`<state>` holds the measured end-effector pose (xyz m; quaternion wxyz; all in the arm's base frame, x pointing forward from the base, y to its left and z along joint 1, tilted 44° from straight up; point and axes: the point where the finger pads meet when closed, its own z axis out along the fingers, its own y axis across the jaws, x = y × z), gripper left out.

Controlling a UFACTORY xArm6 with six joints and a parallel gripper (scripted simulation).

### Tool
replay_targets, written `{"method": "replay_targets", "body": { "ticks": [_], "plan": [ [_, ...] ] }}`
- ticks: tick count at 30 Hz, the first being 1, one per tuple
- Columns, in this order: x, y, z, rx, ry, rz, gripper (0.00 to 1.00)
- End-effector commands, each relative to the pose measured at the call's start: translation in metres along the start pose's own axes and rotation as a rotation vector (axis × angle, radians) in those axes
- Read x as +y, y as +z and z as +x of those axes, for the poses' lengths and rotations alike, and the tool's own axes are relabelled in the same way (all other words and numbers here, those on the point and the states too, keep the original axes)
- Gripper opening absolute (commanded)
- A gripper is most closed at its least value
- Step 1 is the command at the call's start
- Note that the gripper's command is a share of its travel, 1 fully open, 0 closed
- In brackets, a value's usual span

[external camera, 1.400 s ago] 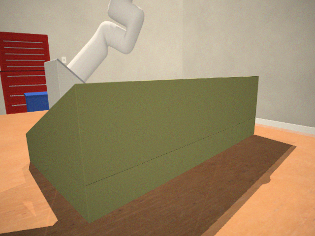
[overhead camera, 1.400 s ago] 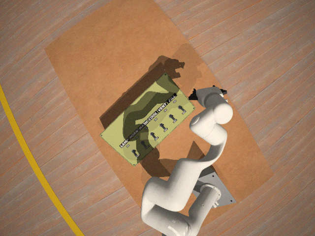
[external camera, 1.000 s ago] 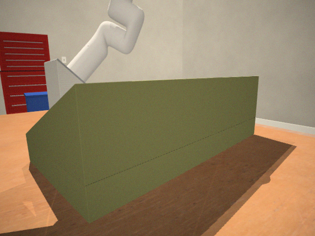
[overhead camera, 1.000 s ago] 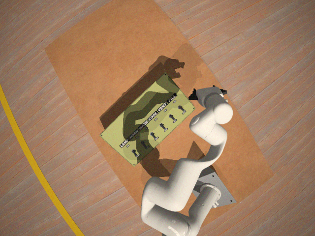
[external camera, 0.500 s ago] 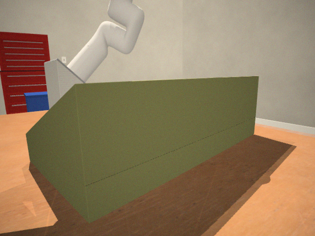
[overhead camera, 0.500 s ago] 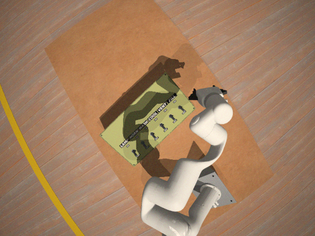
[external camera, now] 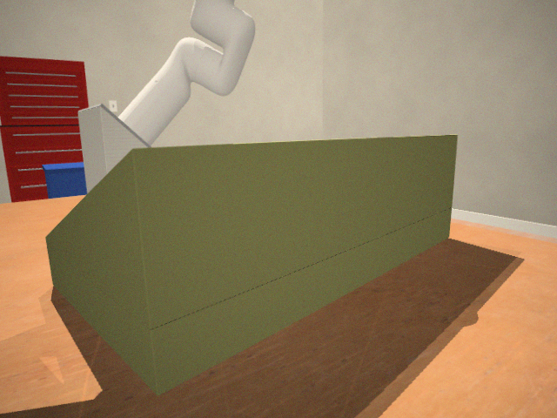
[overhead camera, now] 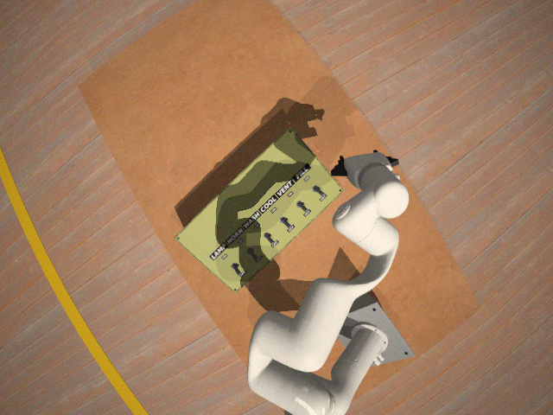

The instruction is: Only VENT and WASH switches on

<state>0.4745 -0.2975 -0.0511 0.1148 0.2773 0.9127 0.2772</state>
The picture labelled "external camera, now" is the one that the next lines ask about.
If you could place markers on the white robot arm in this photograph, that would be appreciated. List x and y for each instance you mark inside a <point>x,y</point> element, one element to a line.
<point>194,61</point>

